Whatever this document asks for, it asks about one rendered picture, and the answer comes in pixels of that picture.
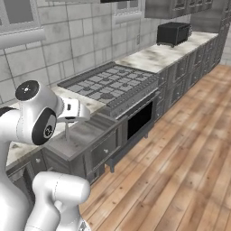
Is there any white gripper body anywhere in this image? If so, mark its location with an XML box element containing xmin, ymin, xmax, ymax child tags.
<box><xmin>56</xmin><ymin>103</ymin><xmax>92</xmax><ymax>124</ymax></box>

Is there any grey open drawer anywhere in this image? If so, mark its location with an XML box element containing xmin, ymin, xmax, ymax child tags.
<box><xmin>42</xmin><ymin>112</ymin><xmax>125</xmax><ymax>185</ymax></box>

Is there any grey cabinet door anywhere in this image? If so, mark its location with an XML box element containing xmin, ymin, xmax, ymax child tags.
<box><xmin>5</xmin><ymin>149</ymin><xmax>51</xmax><ymax>208</ymax></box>

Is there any grey lower cabinet run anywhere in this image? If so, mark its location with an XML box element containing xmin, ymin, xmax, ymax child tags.
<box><xmin>154</xmin><ymin>32</ymin><xmax>230</xmax><ymax>122</ymax></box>

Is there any grey cabinet run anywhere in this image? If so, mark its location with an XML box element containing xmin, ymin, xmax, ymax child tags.
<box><xmin>143</xmin><ymin>0</ymin><xmax>215</xmax><ymax>20</ymax></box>
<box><xmin>154</xmin><ymin>32</ymin><xmax>230</xmax><ymax>122</ymax></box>

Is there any grey upper cabinet run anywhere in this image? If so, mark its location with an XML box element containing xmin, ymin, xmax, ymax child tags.
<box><xmin>143</xmin><ymin>0</ymin><xmax>215</xmax><ymax>20</ymax></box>

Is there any grey tall cabinet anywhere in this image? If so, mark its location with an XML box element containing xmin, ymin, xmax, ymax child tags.
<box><xmin>189</xmin><ymin>0</ymin><xmax>231</xmax><ymax>66</ymax></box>

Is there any grey range with hob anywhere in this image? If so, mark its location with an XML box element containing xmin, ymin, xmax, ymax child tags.
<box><xmin>56</xmin><ymin>60</ymin><xmax>161</xmax><ymax>174</ymax></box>

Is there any black glass oven door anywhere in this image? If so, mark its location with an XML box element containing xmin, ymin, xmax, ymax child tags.
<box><xmin>108</xmin><ymin>92</ymin><xmax>161</xmax><ymax>174</ymax></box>

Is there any small white framed window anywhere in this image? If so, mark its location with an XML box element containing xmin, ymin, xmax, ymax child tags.
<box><xmin>111</xmin><ymin>0</ymin><xmax>143</xmax><ymax>25</ymax></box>

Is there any large white framed window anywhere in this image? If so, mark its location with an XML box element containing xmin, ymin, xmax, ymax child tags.
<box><xmin>0</xmin><ymin>0</ymin><xmax>47</xmax><ymax>50</ymax></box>

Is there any black toaster oven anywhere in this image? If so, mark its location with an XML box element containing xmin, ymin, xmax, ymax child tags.
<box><xmin>155</xmin><ymin>22</ymin><xmax>194</xmax><ymax>49</ymax></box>

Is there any grey oven door handle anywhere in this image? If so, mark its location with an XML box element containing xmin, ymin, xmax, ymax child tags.
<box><xmin>115</xmin><ymin>91</ymin><xmax>161</xmax><ymax>121</ymax></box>

